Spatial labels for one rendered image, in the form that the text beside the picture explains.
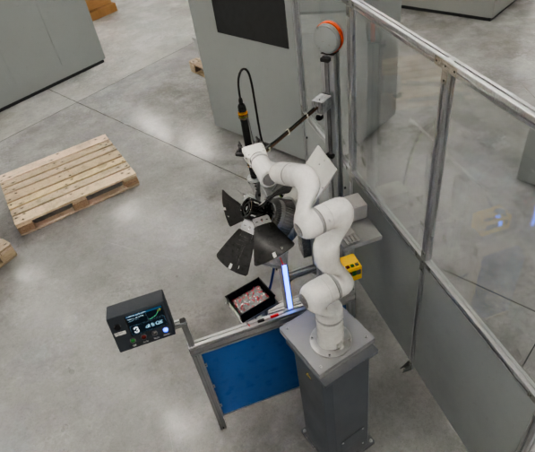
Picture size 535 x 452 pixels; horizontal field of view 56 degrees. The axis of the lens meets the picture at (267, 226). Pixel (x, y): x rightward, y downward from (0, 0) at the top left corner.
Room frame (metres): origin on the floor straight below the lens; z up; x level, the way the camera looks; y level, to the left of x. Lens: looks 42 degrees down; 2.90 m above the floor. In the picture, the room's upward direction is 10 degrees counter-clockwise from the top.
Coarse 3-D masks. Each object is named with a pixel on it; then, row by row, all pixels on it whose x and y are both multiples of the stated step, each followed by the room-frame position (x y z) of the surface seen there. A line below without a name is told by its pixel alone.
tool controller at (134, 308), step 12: (132, 300) 1.53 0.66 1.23; (144, 300) 1.51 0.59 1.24; (156, 300) 1.49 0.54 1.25; (108, 312) 1.48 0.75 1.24; (120, 312) 1.46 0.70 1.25; (132, 312) 1.45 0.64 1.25; (144, 312) 1.45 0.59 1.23; (156, 312) 1.46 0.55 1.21; (168, 312) 1.48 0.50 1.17; (108, 324) 1.42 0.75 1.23; (120, 324) 1.43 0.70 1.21; (132, 324) 1.43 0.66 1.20; (144, 324) 1.44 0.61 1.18; (156, 324) 1.44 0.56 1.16; (168, 324) 1.45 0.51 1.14; (120, 336) 1.41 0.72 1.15; (132, 336) 1.41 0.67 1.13; (156, 336) 1.42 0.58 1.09; (120, 348) 1.39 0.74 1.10; (132, 348) 1.39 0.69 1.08
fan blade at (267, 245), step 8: (264, 224) 1.95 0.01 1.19; (272, 224) 1.94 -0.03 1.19; (256, 232) 1.91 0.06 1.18; (264, 232) 1.89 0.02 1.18; (272, 232) 1.88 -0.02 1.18; (280, 232) 1.87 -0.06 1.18; (256, 240) 1.86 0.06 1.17; (264, 240) 1.84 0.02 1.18; (272, 240) 1.83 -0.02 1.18; (280, 240) 1.81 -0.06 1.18; (288, 240) 1.80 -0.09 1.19; (256, 248) 1.81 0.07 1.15; (264, 248) 1.79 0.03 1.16; (272, 248) 1.78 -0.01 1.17; (288, 248) 1.75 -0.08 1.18; (256, 256) 1.77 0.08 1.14; (264, 256) 1.75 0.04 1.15; (272, 256) 1.74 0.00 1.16; (256, 264) 1.74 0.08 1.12
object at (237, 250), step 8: (240, 232) 2.02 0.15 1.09; (232, 240) 2.01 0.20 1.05; (240, 240) 2.00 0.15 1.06; (248, 240) 1.99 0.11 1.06; (224, 248) 2.01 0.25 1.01; (232, 248) 1.99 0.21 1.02; (240, 248) 1.97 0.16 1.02; (248, 248) 1.96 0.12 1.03; (224, 256) 1.98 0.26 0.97; (232, 256) 1.96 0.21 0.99; (240, 256) 1.94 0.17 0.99; (248, 256) 1.93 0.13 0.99; (224, 264) 1.96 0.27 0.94; (232, 264) 1.93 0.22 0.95; (240, 264) 1.92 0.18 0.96; (248, 264) 1.90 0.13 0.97; (240, 272) 1.89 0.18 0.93
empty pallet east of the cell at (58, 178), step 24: (96, 144) 4.92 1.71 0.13; (24, 168) 4.67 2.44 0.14; (48, 168) 4.59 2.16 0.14; (72, 168) 4.54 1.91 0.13; (96, 168) 4.43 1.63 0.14; (120, 168) 4.36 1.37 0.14; (24, 192) 4.21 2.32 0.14; (48, 192) 4.14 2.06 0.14; (72, 192) 4.07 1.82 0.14; (120, 192) 4.13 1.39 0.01; (24, 216) 3.81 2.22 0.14
